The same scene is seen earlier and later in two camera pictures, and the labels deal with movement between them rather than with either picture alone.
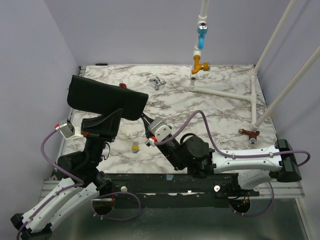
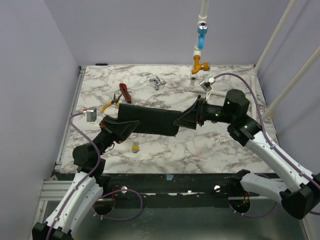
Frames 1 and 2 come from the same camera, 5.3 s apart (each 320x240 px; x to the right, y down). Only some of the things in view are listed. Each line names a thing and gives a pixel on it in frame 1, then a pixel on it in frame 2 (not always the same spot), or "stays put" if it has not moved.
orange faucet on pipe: x=198 y=66 stays put
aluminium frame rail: x=52 y=183 stays put
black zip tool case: x=93 y=96 to x=153 y=120
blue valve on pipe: x=202 y=31 stays put
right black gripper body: x=150 y=135 to x=200 y=112
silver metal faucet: x=158 y=82 stays put
